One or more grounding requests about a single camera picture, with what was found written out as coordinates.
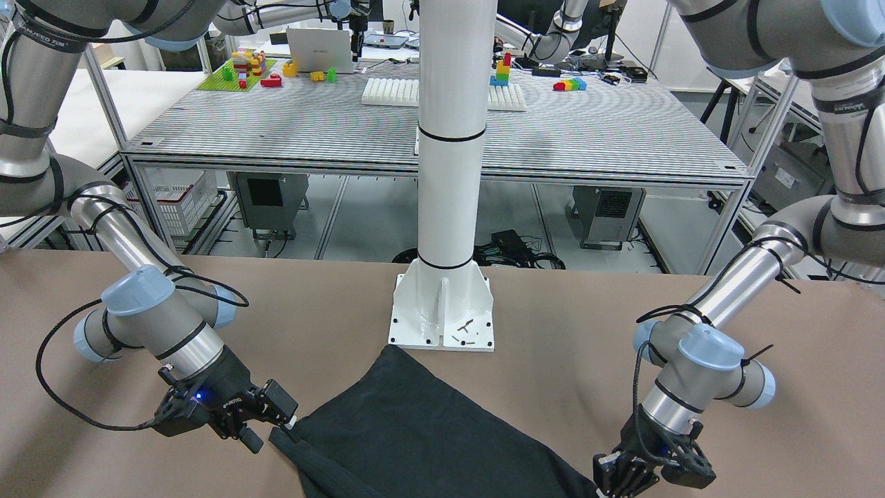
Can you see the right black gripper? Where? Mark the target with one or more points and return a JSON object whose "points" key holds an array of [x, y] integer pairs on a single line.
{"points": [[231, 382]]}

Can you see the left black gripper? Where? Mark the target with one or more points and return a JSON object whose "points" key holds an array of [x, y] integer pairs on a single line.
{"points": [[630, 443]]}

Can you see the black printed t-shirt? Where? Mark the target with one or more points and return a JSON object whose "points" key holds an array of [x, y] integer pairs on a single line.
{"points": [[402, 432]]}

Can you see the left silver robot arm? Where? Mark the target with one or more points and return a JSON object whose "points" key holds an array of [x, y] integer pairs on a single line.
{"points": [[837, 48]]}

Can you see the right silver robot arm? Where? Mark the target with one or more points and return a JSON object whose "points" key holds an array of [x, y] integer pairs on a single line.
{"points": [[161, 306]]}

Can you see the background silver robot arm right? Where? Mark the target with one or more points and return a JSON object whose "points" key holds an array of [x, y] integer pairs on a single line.
{"points": [[546, 34]]}

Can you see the grey computer box under table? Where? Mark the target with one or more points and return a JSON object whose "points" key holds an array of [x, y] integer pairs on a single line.
{"points": [[269, 202]]}

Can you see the white plastic basket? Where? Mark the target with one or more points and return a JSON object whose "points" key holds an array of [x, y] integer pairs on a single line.
{"points": [[183, 195]]}

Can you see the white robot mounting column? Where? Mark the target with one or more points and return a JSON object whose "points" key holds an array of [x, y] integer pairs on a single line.
{"points": [[443, 301]]}

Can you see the green lego baseplate with bricks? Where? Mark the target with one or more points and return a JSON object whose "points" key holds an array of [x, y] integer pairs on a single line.
{"points": [[240, 73]]}

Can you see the silver laptop on table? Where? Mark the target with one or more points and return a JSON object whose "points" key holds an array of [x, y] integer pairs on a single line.
{"points": [[319, 49]]}

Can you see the rainbow toy block row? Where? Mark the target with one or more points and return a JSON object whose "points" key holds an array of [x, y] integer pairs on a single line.
{"points": [[573, 84]]}

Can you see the stacked colourful toy blocks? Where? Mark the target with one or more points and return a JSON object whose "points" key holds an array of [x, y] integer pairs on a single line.
{"points": [[501, 77]]}

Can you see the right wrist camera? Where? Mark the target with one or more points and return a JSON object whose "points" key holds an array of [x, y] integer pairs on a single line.
{"points": [[180, 411]]}

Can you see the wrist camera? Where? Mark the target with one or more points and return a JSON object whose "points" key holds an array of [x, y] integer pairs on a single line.
{"points": [[692, 468], [180, 411]]}

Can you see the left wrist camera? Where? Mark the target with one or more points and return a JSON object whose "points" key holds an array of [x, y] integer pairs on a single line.
{"points": [[692, 468]]}

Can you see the aluminium frame work table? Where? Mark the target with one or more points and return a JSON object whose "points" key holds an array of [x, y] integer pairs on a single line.
{"points": [[400, 121]]}

